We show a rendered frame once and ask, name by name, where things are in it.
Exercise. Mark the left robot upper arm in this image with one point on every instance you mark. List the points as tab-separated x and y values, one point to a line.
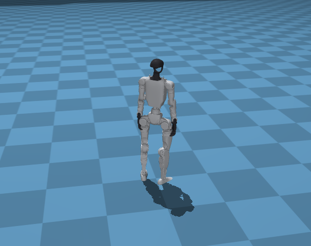
142	88

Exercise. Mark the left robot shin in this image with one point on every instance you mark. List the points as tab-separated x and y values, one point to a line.
143	160

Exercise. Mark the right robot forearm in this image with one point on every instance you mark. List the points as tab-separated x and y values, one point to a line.
173	111

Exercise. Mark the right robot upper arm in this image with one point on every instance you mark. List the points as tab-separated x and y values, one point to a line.
169	85

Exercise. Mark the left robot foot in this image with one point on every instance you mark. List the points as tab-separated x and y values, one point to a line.
143	177

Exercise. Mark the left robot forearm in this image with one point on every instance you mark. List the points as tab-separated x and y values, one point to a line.
140	106

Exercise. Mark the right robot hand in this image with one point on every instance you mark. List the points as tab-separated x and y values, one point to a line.
173	127

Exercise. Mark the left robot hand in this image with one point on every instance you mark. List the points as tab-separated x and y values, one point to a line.
139	116

